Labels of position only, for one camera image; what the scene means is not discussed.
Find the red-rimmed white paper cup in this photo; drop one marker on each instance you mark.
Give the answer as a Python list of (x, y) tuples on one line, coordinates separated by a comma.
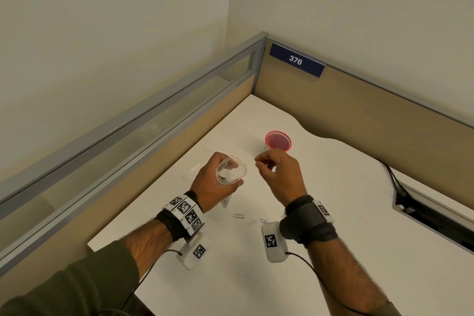
[(279, 140)]

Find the left marker wristband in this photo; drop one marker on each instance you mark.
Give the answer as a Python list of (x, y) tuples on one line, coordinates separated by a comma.
[(177, 217)]

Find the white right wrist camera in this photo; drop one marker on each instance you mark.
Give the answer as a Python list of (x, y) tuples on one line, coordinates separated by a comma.
[(274, 243)]

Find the olive green right sleeve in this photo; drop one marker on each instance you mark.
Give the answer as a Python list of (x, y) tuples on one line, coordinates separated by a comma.
[(390, 310)]

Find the olive green left sleeve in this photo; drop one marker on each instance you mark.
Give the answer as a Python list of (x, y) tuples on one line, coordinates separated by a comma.
[(74, 286)]

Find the person's left hand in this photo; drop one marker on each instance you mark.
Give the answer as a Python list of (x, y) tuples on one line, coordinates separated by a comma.
[(205, 186)]

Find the right marker wristband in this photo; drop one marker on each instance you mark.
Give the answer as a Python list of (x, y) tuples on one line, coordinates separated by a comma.
[(307, 223)]

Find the person's right forearm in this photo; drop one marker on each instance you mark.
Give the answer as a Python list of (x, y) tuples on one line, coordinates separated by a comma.
[(344, 275)]

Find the marker wristband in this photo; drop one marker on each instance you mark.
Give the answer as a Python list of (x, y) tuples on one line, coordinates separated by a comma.
[(307, 223), (177, 217)]

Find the person's right hand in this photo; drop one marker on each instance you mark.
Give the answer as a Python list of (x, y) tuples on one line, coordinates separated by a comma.
[(287, 177)]

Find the flat spare clear bag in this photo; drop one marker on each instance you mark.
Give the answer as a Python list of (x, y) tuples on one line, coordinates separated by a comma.
[(194, 167)]

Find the blue number sign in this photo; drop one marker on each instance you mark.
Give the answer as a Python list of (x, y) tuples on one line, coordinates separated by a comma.
[(296, 60)]

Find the clear plastic bag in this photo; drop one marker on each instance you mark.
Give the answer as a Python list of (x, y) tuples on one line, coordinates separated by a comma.
[(237, 173)]

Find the beige partition panel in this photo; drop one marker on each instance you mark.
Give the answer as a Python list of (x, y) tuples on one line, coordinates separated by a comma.
[(370, 115)]

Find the grey-framed glass partition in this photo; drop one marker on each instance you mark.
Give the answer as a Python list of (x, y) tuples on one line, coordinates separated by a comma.
[(111, 138)]

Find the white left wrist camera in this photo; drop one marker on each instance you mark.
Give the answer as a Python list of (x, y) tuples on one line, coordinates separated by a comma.
[(194, 252)]

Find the olive green sleeve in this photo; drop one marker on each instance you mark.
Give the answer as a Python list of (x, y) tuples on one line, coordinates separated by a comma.
[(74, 286), (390, 310)]

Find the person's left forearm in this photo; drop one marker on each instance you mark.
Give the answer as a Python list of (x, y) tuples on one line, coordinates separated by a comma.
[(150, 241)]

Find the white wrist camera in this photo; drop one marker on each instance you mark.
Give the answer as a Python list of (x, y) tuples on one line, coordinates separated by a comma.
[(194, 252), (274, 243)]

